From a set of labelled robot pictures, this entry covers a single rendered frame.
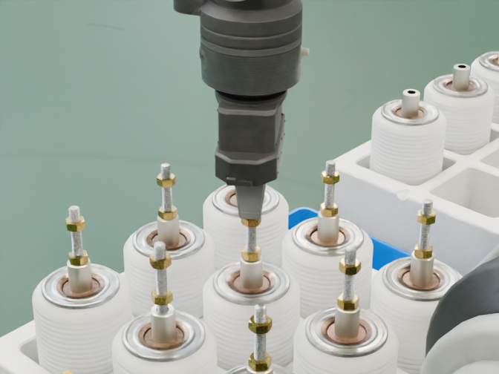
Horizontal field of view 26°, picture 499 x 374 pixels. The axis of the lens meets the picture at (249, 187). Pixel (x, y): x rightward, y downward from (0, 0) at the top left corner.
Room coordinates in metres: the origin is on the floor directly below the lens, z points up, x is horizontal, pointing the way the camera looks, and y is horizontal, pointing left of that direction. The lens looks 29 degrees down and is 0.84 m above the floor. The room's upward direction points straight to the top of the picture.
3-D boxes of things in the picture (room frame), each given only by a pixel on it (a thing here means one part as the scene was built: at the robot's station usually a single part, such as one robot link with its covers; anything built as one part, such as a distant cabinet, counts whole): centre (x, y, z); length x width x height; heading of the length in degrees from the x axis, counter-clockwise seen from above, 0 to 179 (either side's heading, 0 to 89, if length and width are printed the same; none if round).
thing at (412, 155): (1.28, -0.21, 0.16); 0.10 x 0.10 x 0.18
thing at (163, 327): (0.80, 0.08, 0.26); 0.02 x 0.02 x 0.03
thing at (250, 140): (0.88, 0.00, 0.45); 0.13 x 0.10 x 0.12; 174
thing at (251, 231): (0.88, 0.00, 0.30); 0.01 x 0.01 x 0.08
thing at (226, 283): (0.88, 0.00, 0.25); 0.08 x 0.08 x 0.01
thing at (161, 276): (0.80, 0.08, 0.31); 0.01 x 0.01 x 0.08
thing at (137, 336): (0.80, 0.08, 0.25); 0.08 x 0.08 x 0.01
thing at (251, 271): (0.88, 0.00, 0.26); 0.02 x 0.02 x 0.03
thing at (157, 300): (0.80, 0.08, 0.30); 0.02 x 0.02 x 0.01; 83
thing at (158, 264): (0.80, 0.08, 0.33); 0.02 x 0.02 x 0.01; 83
